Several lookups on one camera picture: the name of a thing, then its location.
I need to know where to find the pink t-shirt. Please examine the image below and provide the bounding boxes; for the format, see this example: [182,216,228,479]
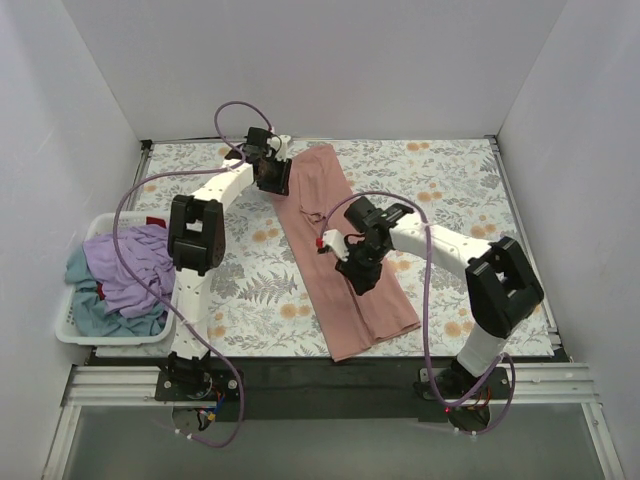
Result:
[272,144,422,364]

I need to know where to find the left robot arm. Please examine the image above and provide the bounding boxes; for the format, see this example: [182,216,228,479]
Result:
[166,127,292,400]

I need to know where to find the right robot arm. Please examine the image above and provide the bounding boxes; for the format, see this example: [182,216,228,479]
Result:
[316,192,544,407]

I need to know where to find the teal blue t-shirt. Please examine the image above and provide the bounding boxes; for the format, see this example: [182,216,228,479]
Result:
[64,247,167,338]

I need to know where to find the white plastic laundry basket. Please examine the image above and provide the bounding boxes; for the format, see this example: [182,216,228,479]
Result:
[55,210,175,347]

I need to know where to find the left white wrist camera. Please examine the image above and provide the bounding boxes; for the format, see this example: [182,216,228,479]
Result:
[268,133,292,162]

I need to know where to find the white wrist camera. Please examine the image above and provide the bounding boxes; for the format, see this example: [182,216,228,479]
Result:
[268,133,292,162]
[316,229,349,261]

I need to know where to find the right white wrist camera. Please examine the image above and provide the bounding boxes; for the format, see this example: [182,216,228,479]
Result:
[316,229,349,261]

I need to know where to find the aluminium table edge rail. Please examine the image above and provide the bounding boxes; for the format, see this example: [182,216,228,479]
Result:
[123,139,154,211]

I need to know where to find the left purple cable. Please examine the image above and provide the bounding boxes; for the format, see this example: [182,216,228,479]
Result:
[113,100,277,447]

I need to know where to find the purple cable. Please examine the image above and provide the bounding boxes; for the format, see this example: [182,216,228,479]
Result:
[315,192,516,437]
[113,100,277,447]

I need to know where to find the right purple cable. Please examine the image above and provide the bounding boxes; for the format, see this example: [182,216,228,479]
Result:
[315,192,516,437]

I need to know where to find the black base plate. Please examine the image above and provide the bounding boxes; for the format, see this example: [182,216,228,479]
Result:
[154,355,514,424]

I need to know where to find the aluminium front frame rail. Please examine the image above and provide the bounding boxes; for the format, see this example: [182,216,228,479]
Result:
[42,357,624,479]

